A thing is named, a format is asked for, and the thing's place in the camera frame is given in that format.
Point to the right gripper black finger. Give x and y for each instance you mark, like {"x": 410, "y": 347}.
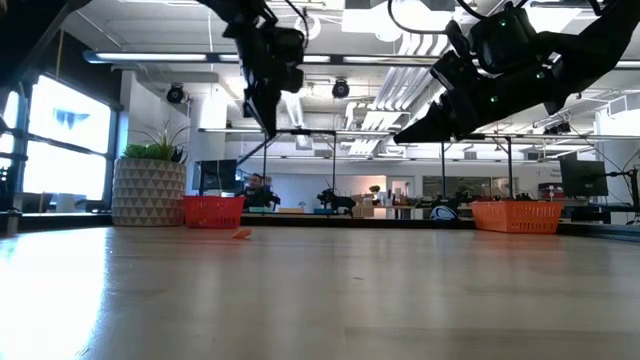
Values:
{"x": 450, "y": 75}
{"x": 450, "y": 132}

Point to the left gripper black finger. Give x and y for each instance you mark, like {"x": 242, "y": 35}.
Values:
{"x": 250, "y": 100}
{"x": 269, "y": 110}

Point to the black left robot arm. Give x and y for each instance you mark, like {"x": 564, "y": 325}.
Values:
{"x": 240, "y": 10}

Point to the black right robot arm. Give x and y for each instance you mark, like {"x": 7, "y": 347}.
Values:
{"x": 600, "y": 40}

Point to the black background robot arm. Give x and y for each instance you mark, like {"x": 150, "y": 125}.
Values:
{"x": 337, "y": 202}

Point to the black ceiling speaker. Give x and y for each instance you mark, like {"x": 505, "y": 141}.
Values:
{"x": 340, "y": 89}
{"x": 175, "y": 93}

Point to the black monitor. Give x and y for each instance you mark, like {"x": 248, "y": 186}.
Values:
{"x": 582, "y": 177}
{"x": 217, "y": 175}

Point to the blue and white ball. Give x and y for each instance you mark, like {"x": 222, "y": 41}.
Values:
{"x": 443, "y": 214}

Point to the person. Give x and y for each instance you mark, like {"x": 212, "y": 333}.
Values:
{"x": 256, "y": 192}

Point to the orange plastic bin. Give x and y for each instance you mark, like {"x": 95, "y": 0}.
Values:
{"x": 517, "y": 217}

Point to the long ceiling light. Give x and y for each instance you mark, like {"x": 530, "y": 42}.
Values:
{"x": 627, "y": 64}
{"x": 150, "y": 56}

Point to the red plastic bin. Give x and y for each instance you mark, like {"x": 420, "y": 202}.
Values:
{"x": 214, "y": 212}

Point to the red box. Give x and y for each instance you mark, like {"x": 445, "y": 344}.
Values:
{"x": 550, "y": 192}

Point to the orange eraser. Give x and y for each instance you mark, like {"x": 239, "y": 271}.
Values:
{"x": 242, "y": 233}

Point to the green plant in patterned pot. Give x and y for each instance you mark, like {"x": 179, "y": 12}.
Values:
{"x": 147, "y": 192}

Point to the black stand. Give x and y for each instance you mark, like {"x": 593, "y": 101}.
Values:
{"x": 635, "y": 195}

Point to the black ceiling camera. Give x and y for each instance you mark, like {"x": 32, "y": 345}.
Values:
{"x": 557, "y": 128}

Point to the black background rig frame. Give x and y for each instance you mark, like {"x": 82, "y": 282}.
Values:
{"x": 334, "y": 160}

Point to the black aluminium table frame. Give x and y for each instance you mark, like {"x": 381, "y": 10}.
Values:
{"x": 350, "y": 220}

